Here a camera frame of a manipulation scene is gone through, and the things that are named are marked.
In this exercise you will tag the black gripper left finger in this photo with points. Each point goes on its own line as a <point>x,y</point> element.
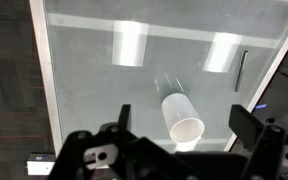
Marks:
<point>124,115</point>

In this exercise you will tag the white ceramic mug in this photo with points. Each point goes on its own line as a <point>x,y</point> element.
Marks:
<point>179,110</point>

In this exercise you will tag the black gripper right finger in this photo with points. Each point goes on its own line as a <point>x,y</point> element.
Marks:
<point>245,123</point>

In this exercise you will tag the black pen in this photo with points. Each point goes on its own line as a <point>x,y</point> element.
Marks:
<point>241,70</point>

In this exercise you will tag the white box device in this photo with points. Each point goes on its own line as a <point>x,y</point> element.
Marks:
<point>40,165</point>

